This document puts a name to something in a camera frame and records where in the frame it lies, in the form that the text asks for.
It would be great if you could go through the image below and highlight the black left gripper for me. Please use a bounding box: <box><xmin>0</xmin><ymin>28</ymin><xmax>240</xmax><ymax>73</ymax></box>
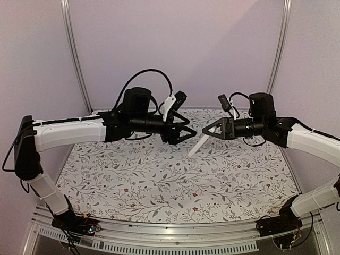
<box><xmin>131</xmin><ymin>112</ymin><xmax>197</xmax><ymax>145</ymax></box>

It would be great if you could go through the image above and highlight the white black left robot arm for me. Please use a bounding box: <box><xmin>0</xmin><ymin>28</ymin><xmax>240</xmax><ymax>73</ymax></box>
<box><xmin>9</xmin><ymin>87</ymin><xmax>197</xmax><ymax>231</ymax></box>

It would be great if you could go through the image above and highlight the aluminium right frame post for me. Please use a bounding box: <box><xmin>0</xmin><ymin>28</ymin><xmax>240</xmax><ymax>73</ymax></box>
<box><xmin>267</xmin><ymin>0</ymin><xmax>292</xmax><ymax>94</ymax></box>

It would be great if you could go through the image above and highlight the aluminium front rail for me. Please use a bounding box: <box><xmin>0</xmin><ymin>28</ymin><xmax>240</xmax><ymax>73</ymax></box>
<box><xmin>22</xmin><ymin>206</ymin><xmax>335</xmax><ymax>254</ymax></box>

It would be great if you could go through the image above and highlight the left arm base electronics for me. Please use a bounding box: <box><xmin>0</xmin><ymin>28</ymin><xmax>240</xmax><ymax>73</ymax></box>
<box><xmin>47</xmin><ymin>197</ymin><xmax>101</xmax><ymax>242</ymax></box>

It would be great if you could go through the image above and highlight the floral patterned table mat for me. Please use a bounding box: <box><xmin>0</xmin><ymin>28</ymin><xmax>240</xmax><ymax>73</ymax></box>
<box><xmin>57</xmin><ymin>109</ymin><xmax>299</xmax><ymax>224</ymax></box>

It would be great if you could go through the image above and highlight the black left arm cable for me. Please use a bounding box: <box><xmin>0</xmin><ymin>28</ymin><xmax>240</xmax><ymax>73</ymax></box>
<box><xmin>113</xmin><ymin>69</ymin><xmax>174</xmax><ymax>111</ymax></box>

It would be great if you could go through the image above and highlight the aluminium frame post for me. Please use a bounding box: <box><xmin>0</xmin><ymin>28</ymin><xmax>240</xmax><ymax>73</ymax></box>
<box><xmin>61</xmin><ymin>0</ymin><xmax>93</xmax><ymax>113</ymax></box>
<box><xmin>267</xmin><ymin>0</ymin><xmax>292</xmax><ymax>94</ymax></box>

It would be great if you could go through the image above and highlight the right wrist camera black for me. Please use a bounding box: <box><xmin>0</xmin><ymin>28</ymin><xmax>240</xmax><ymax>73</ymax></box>
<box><xmin>217</xmin><ymin>94</ymin><xmax>239</xmax><ymax>120</ymax></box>

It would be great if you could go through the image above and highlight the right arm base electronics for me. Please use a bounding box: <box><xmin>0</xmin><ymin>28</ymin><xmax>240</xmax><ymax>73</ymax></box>
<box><xmin>256</xmin><ymin>195</ymin><xmax>302</xmax><ymax>250</ymax></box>

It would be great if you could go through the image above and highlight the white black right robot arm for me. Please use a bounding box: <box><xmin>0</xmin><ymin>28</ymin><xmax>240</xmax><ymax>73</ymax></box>
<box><xmin>202</xmin><ymin>92</ymin><xmax>339</xmax><ymax>232</ymax></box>

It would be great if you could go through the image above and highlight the aluminium left frame post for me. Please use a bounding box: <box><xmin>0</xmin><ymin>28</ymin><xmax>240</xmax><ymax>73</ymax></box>
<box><xmin>61</xmin><ymin>0</ymin><xmax>93</xmax><ymax>113</ymax></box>

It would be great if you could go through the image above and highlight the white red remote control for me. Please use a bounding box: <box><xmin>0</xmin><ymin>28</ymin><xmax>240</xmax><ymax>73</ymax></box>
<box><xmin>187</xmin><ymin>134</ymin><xmax>209</xmax><ymax>158</ymax></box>

